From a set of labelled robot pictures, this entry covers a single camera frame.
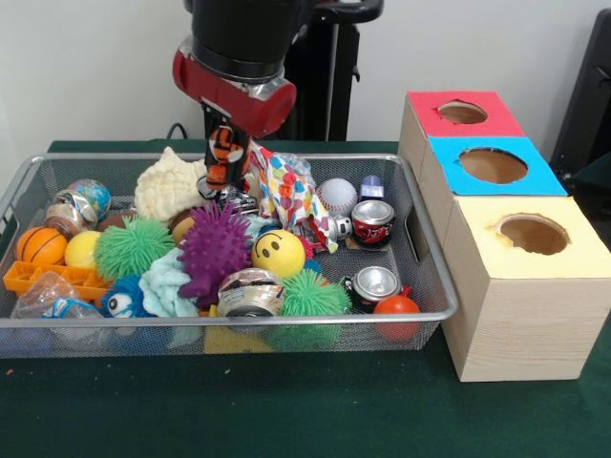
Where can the cream cloth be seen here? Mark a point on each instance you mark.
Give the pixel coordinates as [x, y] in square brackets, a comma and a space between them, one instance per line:
[167, 188]

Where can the crushed black can silver lid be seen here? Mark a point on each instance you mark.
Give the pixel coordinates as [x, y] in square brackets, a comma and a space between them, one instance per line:
[377, 284]

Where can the orange basketball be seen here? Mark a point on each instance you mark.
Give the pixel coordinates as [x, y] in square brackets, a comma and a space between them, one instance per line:
[40, 245]

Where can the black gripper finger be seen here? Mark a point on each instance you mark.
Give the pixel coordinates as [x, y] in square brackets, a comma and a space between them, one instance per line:
[238, 157]
[210, 138]

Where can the crushed red can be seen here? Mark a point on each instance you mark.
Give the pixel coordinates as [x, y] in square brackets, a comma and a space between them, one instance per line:
[373, 222]

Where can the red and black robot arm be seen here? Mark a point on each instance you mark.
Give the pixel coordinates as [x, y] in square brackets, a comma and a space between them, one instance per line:
[243, 33]

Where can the orange striped tiger plush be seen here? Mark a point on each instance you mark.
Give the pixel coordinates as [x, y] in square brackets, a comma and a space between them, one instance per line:
[224, 152]

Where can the dark green table cloth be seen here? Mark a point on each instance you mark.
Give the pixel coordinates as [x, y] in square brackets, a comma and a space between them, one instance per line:
[596, 176]
[286, 405]

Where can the silver mesh bin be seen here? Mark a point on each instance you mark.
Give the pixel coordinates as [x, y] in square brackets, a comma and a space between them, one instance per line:
[436, 286]

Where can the wooden box with three holes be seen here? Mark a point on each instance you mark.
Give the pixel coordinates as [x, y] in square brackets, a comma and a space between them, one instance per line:
[525, 324]

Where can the purple toy block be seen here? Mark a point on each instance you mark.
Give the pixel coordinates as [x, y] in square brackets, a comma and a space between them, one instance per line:
[371, 187]

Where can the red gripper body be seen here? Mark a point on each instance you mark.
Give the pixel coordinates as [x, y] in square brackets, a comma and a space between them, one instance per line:
[229, 95]

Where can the white baseball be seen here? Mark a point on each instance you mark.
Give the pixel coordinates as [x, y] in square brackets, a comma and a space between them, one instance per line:
[337, 193]

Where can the black chair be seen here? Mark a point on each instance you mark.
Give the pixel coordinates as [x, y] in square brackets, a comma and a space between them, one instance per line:
[592, 95]

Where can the red ball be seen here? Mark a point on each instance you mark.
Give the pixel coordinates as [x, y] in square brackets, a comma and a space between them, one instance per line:
[397, 310]

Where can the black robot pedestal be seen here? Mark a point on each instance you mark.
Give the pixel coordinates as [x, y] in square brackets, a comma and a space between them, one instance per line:
[329, 95]

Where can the purple spiky rubber toy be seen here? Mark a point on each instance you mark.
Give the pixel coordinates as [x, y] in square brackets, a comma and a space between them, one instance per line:
[215, 248]

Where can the white cloth with coloured dots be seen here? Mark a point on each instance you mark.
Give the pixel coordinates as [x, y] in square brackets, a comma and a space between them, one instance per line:
[291, 191]

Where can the yellow smiley ball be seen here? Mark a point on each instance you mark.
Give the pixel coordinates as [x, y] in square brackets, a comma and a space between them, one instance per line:
[278, 253]

